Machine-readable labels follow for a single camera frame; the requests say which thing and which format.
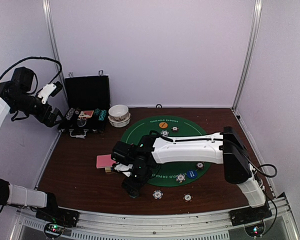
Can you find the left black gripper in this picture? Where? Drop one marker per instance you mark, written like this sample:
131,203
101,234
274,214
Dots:
49,121

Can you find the blue cream chip row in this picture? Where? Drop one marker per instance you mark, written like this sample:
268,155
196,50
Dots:
68,116

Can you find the teal poker chip stack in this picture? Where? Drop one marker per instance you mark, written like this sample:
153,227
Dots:
134,194

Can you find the right aluminium frame post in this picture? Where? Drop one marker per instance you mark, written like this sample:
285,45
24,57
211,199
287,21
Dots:
253,36

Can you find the left aluminium frame post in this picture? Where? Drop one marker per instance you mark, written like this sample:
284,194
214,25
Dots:
53,42

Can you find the brown poker chip stack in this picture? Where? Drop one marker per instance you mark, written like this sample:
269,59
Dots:
187,197

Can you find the clear round dealer button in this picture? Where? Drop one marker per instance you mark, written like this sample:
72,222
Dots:
81,122

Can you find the front aluminium rail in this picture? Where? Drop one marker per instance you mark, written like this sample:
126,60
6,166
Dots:
213,225

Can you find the teal chip row in case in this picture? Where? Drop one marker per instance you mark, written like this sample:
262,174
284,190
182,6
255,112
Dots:
102,115

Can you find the card deck in case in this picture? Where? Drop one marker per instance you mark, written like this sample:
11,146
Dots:
86,114

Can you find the blue small blind button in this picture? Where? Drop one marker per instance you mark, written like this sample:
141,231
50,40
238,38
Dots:
191,174

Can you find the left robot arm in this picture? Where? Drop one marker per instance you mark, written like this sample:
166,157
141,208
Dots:
11,194

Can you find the white ceramic bowl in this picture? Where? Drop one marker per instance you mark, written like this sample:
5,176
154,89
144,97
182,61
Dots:
118,112

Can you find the black poker chip case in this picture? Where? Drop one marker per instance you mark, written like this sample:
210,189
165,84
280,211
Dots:
86,93

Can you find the orange round blind button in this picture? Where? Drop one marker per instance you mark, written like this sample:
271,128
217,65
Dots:
163,125

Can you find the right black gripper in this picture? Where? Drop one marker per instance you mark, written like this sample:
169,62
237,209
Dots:
128,185

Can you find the red playing card deck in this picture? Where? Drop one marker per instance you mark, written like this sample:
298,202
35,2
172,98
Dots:
104,161

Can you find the white scalloped ceramic dish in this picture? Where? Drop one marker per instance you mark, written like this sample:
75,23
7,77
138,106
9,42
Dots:
120,124

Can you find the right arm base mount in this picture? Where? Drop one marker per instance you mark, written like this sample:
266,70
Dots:
248,215

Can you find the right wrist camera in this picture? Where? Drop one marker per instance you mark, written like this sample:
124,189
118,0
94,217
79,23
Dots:
124,155

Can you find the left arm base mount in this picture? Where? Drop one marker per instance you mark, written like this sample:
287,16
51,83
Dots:
62,217

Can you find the green round poker mat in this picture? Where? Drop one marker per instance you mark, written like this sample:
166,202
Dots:
179,160

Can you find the blue white poker chip stack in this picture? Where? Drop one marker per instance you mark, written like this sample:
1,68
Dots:
157,194

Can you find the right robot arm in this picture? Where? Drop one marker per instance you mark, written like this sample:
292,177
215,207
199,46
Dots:
221,148

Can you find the aluminium frame post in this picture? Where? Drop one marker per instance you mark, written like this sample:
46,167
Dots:
253,36
53,42

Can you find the gold striped card box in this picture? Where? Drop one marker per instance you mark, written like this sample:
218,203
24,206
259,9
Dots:
109,170

